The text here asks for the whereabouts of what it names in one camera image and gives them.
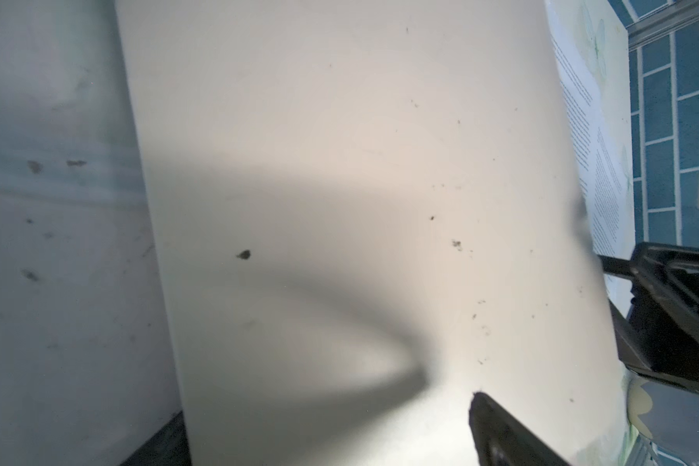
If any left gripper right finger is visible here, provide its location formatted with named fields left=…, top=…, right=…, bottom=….
left=468, top=391, right=568, bottom=466

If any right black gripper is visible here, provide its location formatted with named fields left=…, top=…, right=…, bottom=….
left=599, top=243, right=699, bottom=394

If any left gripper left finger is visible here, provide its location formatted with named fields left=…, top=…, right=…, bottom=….
left=120, top=412, right=191, bottom=466

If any beige cardboard folder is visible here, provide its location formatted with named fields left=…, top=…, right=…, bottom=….
left=0, top=1, right=627, bottom=465

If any printed text paper sheet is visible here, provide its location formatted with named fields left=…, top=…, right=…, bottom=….
left=544, top=0, right=639, bottom=316

